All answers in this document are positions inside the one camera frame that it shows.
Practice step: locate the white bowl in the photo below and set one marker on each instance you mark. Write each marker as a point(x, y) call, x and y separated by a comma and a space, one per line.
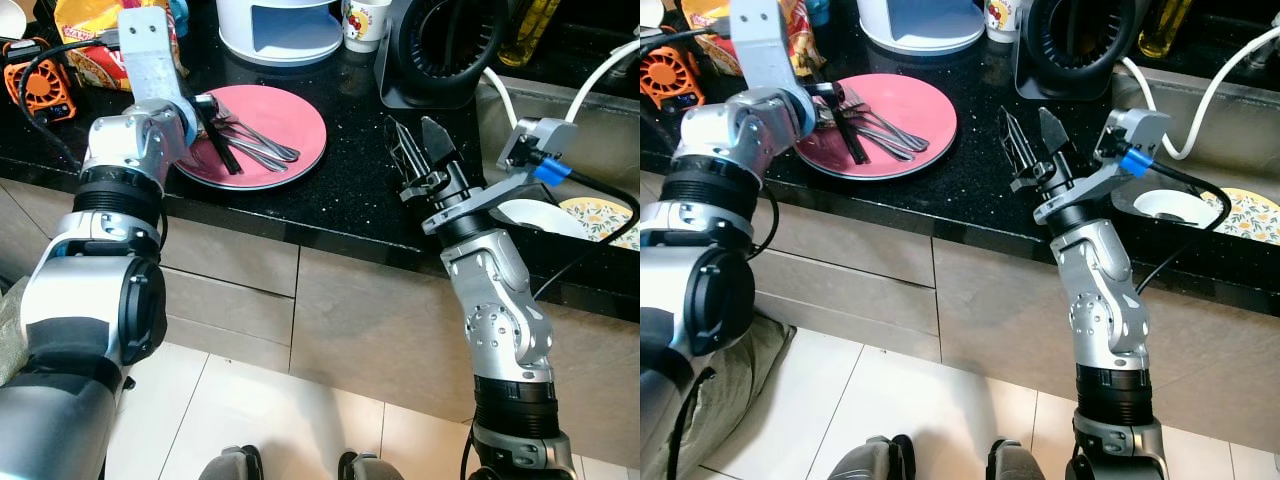
point(650, 10)
point(10, 18)

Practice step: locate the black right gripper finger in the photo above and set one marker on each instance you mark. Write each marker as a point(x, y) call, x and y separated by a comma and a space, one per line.
point(1055, 140)
point(440, 150)
point(1018, 150)
point(405, 155)

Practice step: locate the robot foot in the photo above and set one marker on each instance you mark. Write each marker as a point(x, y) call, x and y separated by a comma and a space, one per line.
point(1015, 462)
point(370, 468)
point(230, 465)
point(870, 460)

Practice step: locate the large silver spoon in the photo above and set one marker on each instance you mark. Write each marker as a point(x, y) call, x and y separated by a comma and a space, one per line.
point(890, 150)
point(262, 163)

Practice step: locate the yellow red snack bag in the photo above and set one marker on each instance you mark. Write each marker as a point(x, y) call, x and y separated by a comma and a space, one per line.
point(85, 60)
point(810, 40)

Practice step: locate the small silver spoon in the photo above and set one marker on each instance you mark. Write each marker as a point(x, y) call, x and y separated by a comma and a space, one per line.
point(250, 140)
point(880, 128)

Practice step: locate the stainless steel sink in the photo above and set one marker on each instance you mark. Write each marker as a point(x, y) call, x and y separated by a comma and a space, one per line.
point(600, 150)
point(1240, 150)

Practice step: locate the black round blower fan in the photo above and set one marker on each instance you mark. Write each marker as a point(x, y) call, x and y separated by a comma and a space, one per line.
point(400, 80)
point(1030, 80)

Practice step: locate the orange black handheld fan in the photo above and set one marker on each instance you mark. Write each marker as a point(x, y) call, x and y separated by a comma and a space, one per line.
point(45, 95)
point(670, 85)

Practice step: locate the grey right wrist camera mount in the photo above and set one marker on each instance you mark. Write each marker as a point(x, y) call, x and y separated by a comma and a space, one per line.
point(1135, 130)
point(535, 145)

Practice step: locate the blue mug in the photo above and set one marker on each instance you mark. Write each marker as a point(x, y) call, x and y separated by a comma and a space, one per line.
point(818, 10)
point(178, 12)

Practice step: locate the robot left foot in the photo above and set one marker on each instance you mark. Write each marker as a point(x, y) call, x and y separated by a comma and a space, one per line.
point(870, 460)
point(230, 465)

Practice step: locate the yellow oil bottle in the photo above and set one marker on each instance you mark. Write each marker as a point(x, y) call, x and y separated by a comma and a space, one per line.
point(1165, 25)
point(530, 30)

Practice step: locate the white cartoon print cup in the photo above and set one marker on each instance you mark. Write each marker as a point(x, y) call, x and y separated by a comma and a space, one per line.
point(365, 25)
point(1003, 18)

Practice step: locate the white round plate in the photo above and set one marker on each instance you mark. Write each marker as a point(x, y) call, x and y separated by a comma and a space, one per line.
point(545, 215)
point(1170, 208)

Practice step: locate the yellow floral plate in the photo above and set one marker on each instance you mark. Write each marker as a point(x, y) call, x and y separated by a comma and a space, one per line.
point(1250, 215)
point(605, 215)

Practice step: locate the green floor cushion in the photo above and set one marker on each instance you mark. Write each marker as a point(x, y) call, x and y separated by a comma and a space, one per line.
point(10, 340)
point(740, 400)

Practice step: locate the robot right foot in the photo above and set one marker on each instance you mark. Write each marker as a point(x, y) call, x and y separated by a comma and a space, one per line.
point(370, 468)
point(1015, 462)

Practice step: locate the pink round plate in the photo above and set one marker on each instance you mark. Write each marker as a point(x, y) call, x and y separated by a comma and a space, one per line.
point(280, 115)
point(910, 105)

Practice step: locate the white tiered storage rack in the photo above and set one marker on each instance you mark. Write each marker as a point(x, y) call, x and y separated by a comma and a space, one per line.
point(920, 20)
point(280, 30)

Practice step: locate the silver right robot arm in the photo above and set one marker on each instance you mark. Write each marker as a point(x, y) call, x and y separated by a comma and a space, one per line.
point(500, 320)
point(1105, 300)

